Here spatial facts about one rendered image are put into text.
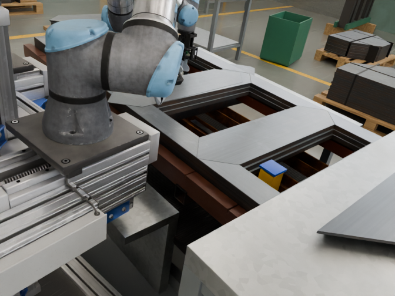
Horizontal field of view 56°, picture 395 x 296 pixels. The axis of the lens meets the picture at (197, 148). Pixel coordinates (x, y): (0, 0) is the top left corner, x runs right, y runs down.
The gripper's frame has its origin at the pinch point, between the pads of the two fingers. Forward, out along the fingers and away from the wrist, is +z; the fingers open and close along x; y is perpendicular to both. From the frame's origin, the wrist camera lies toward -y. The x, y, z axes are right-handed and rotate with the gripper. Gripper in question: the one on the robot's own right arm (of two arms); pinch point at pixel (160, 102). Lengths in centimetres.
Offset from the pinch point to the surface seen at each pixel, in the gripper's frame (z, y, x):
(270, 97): 3, -12, -52
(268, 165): -0.9, -49.9, -2.4
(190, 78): 0.6, 15.8, -28.6
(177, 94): 0.7, 4.1, -11.7
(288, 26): 35, 174, -335
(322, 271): -17, -86, 36
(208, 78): 0.6, 12.2, -36.1
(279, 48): 65, 178, -334
